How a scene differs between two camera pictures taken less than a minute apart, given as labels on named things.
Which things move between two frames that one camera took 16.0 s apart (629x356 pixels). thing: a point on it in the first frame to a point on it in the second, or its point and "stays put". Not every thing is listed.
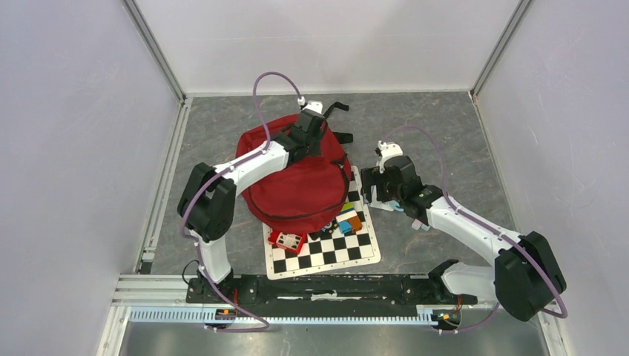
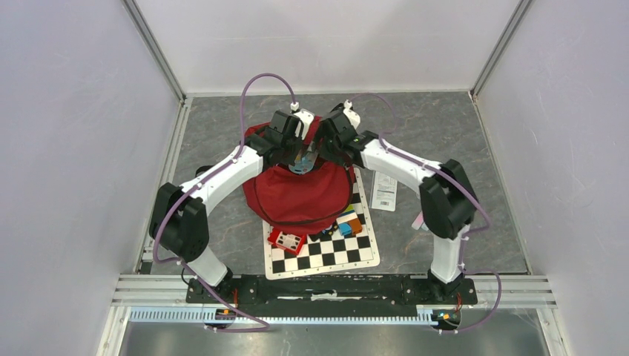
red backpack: x=308 y=196 stays put
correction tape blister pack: x=392 y=205 to x=305 y=160
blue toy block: x=345 y=227 stays put
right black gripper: x=370 y=176 to x=323 y=149
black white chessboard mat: x=332 y=251 stays put
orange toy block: x=356 y=223 stays put
